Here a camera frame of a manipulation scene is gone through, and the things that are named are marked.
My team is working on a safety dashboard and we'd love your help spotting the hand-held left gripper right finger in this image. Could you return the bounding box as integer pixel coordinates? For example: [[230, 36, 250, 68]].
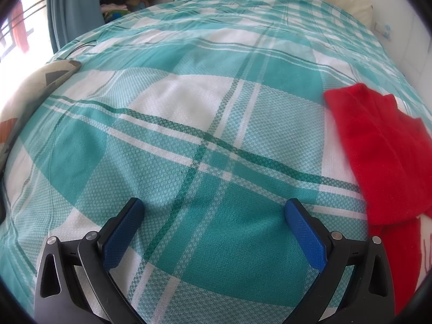
[[284, 199, 395, 324]]

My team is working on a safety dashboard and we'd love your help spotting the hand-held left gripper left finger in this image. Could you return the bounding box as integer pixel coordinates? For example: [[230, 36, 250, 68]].
[[34, 197, 146, 324]]

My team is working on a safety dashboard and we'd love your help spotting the red sweater with white print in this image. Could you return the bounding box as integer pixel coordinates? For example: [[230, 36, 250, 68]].
[[323, 83, 432, 318]]

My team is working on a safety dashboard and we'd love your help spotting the teal plaid bed blanket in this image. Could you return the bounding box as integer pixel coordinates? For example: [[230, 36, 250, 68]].
[[0, 0, 416, 324]]

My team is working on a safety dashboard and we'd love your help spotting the cream patterned pillow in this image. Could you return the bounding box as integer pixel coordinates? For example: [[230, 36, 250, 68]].
[[0, 60, 82, 176]]

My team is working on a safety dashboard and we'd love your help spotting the red hanging garment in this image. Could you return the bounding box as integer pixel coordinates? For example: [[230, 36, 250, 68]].
[[10, 0, 29, 53]]

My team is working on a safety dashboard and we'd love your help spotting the blue curtain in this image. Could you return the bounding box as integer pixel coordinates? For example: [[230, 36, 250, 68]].
[[46, 0, 106, 55]]

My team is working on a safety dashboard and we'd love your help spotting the thin black cable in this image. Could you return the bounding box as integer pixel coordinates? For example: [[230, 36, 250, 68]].
[[62, 42, 98, 56]]

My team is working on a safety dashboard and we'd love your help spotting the white wall socket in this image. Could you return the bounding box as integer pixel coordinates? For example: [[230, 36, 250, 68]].
[[374, 22, 394, 38]]

